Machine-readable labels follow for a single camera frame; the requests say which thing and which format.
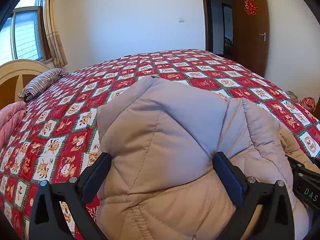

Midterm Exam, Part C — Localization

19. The beige puffer jacket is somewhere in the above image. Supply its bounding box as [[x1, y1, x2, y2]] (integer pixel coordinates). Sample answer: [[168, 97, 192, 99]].
[[279, 123, 320, 173]]

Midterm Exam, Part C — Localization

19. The lilac quilted puffer coat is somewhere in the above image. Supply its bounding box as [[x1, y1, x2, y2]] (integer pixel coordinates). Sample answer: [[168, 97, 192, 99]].
[[97, 76, 311, 239]]

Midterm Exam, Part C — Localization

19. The red patchwork bear bedspread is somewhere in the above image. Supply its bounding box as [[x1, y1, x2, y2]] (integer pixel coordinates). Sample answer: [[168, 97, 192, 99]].
[[1, 49, 319, 239]]

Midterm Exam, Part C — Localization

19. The red floral fabric bundle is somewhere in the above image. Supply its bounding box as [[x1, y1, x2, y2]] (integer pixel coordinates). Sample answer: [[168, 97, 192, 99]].
[[299, 96, 316, 113]]

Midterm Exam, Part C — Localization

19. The pink folded blanket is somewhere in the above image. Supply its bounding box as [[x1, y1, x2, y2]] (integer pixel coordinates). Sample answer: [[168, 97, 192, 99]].
[[0, 101, 26, 150]]

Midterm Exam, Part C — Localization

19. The striped pillow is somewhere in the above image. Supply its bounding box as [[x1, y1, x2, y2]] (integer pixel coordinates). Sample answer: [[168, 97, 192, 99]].
[[18, 68, 68, 102]]

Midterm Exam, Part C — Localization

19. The cream wooden headboard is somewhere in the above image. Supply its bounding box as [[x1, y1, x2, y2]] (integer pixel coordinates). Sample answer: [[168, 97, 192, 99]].
[[0, 59, 50, 109]]

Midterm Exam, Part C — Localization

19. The beige checked curtain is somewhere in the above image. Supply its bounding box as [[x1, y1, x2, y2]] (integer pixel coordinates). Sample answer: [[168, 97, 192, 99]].
[[43, 0, 68, 68]]

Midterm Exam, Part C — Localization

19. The brown wooden door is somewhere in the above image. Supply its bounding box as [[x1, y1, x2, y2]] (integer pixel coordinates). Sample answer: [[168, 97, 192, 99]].
[[231, 0, 270, 77]]

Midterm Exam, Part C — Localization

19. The red paper door decoration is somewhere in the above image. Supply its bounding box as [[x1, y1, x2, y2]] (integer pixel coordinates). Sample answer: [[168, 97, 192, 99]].
[[245, 0, 258, 15]]

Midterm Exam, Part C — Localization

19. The silver door handle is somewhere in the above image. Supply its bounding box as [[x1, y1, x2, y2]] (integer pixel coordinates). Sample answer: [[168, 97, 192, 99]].
[[259, 33, 266, 42]]

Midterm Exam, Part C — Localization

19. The window with grey frame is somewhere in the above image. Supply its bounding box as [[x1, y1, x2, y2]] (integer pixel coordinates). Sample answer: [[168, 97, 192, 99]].
[[1, 0, 52, 64]]

